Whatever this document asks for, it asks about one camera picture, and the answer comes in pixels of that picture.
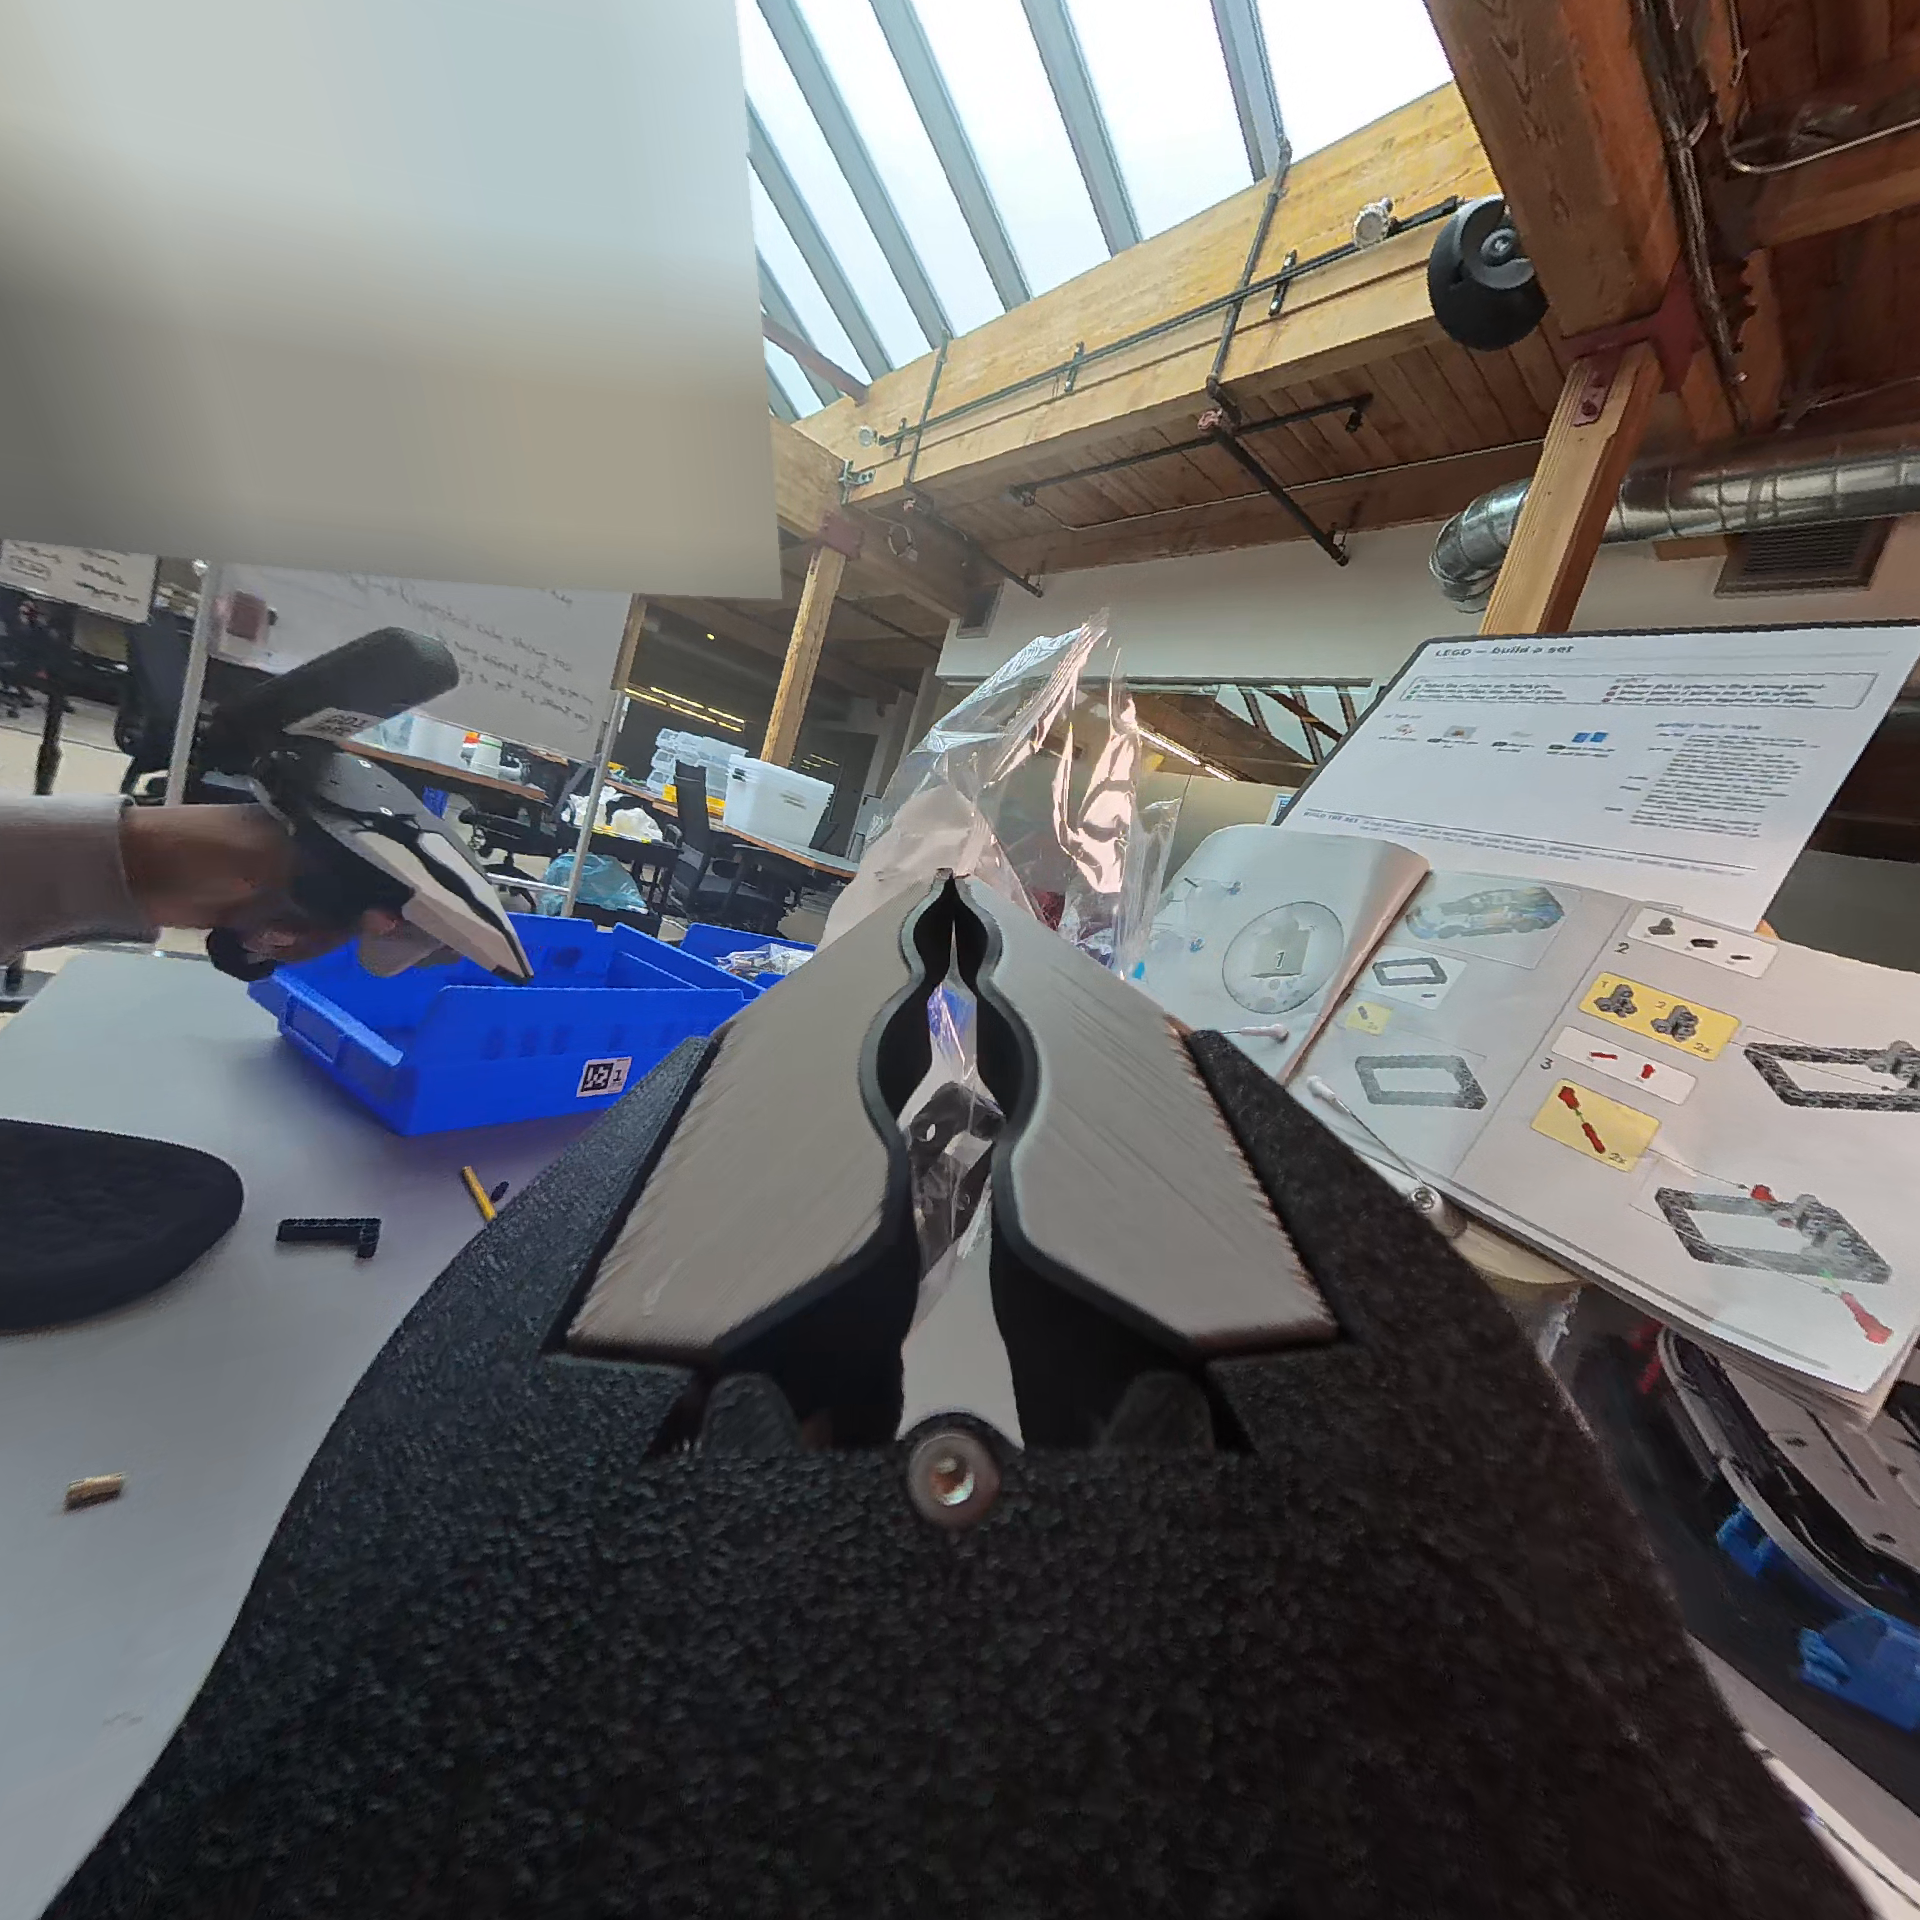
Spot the blue plastic parts bin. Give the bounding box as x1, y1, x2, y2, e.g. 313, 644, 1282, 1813
673, 921, 821, 995
247, 913, 783, 1139

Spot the silver ventilation duct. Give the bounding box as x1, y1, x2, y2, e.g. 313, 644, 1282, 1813
1429, 446, 1920, 605

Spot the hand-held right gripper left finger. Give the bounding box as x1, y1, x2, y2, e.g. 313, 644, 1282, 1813
567, 874, 962, 1369

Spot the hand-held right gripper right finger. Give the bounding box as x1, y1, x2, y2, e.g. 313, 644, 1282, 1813
952, 874, 1338, 1367

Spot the white storage box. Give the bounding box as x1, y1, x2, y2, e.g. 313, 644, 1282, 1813
721, 755, 836, 846

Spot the person's left forearm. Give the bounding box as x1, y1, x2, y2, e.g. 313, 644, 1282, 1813
0, 796, 149, 965

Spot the wall vent grille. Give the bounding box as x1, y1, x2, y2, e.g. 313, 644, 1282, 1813
1713, 515, 1894, 597

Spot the black textured pad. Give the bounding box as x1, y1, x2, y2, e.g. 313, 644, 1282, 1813
0, 1119, 247, 1335

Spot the blue toy brick piece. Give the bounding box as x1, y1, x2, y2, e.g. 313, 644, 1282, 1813
1792, 1610, 1920, 1738

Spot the grey desk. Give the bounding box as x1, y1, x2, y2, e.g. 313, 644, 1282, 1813
0, 951, 735, 1920

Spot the wooden support post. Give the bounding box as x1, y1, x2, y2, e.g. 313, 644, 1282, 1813
1476, 346, 1671, 641
759, 540, 849, 771

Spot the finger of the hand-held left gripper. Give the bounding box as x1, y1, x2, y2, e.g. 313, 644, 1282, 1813
364, 844, 521, 980
407, 825, 536, 986

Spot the person's left hand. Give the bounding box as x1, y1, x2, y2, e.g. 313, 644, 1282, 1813
119, 802, 368, 980

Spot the teal plastic bag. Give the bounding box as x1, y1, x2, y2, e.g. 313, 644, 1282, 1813
538, 851, 648, 921

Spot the whiteboard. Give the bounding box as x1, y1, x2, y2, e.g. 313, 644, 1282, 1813
193, 562, 636, 771

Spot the skylight window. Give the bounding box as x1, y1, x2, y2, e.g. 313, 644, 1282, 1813
735, 0, 1460, 425

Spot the clear plastic bag of parts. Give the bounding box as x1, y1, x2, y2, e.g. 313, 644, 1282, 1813
862, 607, 1185, 1322

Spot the black office chair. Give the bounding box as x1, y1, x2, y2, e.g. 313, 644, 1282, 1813
655, 759, 783, 934

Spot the open instruction booklet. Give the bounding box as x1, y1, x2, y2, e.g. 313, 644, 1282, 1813
1132, 825, 1920, 1414

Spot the white thin stick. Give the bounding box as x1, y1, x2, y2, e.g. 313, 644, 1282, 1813
1303, 1073, 1445, 1212

